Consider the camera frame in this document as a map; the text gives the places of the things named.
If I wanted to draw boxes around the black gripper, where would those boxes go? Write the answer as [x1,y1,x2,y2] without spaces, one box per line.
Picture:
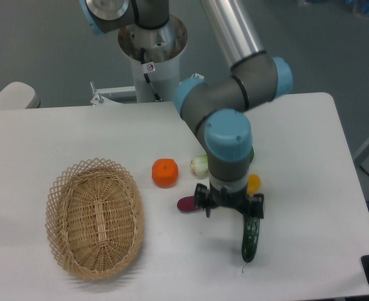
[194,183,264,219]

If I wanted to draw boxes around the dark green cucumber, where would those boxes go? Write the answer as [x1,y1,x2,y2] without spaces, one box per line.
[241,215,260,263]

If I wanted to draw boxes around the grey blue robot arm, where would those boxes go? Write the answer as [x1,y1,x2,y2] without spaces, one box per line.
[80,1,292,218]

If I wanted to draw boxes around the yellow mango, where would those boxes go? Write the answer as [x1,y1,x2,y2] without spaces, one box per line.
[247,174,261,195]

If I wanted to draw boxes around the purple sweet potato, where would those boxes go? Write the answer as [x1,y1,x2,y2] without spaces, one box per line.
[176,196,201,213]

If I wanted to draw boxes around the green bok choy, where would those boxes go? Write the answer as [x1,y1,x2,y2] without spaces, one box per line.
[190,147,255,177]

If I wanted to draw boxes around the orange tangerine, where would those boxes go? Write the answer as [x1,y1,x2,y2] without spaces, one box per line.
[152,158,179,188]

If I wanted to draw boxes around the woven wicker basket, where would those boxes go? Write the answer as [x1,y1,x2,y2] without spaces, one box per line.
[45,158,145,280]

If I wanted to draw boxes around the white chair armrest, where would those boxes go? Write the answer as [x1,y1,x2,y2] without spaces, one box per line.
[0,82,41,111]

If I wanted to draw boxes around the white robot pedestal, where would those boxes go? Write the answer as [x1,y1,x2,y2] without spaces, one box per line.
[117,15,188,103]

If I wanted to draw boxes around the white metal base frame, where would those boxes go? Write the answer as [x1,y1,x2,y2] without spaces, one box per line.
[90,72,206,105]

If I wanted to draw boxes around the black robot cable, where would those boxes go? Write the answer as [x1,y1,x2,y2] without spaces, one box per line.
[140,47,163,103]

